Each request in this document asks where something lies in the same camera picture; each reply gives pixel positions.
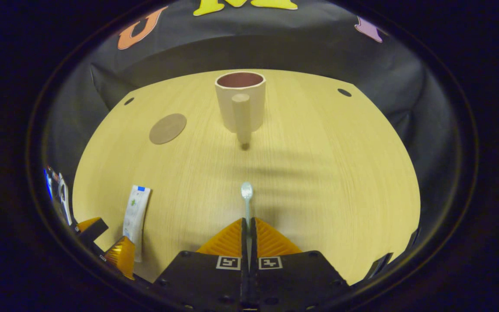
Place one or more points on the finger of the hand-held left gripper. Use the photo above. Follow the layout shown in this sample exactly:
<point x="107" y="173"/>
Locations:
<point x="95" y="229"/>
<point x="121" y="258"/>

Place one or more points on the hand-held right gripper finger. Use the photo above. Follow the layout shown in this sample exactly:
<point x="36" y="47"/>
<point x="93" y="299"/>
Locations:
<point x="244" y="249"/>
<point x="253" y="249"/>

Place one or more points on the white toothpaste tube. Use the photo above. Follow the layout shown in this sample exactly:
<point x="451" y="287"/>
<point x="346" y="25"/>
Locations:
<point x="136" y="216"/>

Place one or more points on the white toothbrush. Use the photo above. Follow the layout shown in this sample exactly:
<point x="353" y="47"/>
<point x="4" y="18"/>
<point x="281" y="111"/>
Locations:
<point x="247" y="190"/>

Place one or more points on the brown round coaster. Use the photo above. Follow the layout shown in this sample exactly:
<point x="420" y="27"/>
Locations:
<point x="167" y="128"/>

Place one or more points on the beige cup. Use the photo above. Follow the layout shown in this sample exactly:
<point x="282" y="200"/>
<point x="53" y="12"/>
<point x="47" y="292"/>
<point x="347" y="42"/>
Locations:
<point x="241" y="108"/>

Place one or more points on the white and blue device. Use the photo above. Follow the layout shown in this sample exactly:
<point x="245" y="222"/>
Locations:
<point x="63" y="195"/>

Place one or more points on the black backdrop cloth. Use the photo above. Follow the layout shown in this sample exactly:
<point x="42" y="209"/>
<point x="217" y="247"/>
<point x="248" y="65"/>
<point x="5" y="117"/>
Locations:
<point x="319" y="47"/>

